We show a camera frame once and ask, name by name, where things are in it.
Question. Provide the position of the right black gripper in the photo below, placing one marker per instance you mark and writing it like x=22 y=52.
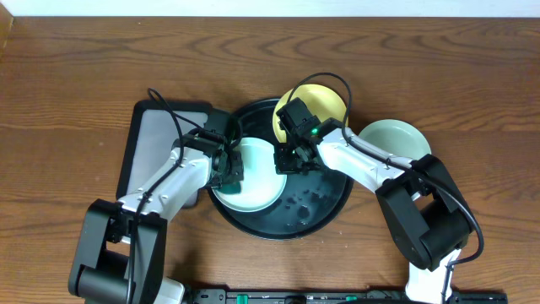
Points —
x=283 y=165

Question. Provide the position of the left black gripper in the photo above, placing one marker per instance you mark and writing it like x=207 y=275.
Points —
x=240 y=162

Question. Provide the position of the light green plate front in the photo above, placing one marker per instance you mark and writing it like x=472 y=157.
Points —
x=261 y=185

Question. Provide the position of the light green plate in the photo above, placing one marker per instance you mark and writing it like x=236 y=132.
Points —
x=261 y=185
x=396 y=137

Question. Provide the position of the yellow plate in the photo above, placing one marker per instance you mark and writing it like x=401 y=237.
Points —
x=321 y=101

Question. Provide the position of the green yellow sponge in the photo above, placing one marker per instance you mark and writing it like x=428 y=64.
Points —
x=230 y=189

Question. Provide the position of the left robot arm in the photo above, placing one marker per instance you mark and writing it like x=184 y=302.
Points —
x=120 y=255

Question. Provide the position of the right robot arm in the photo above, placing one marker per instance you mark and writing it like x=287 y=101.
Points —
x=427 y=216

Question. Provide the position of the round black tray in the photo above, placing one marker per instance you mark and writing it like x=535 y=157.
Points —
x=307 y=203

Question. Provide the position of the rectangular black tray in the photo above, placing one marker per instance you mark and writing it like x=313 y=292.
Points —
x=150 y=138

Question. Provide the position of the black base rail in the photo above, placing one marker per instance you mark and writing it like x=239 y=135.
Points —
x=218 y=296

